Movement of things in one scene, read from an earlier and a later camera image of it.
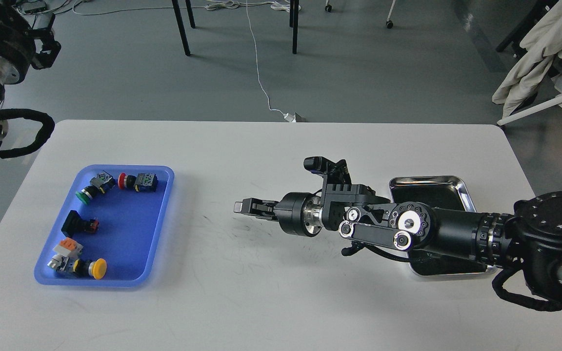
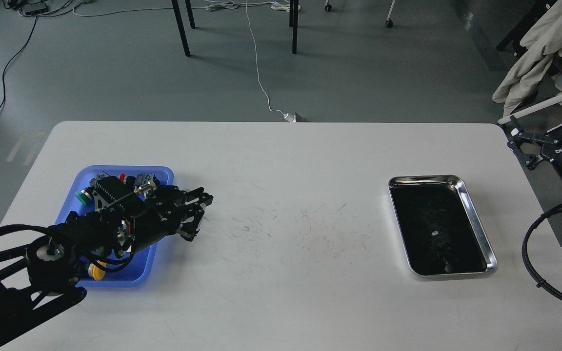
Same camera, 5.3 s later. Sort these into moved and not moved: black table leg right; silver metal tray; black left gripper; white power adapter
Moved: black left gripper
Not moved: white power adapter; black table leg right; silver metal tray
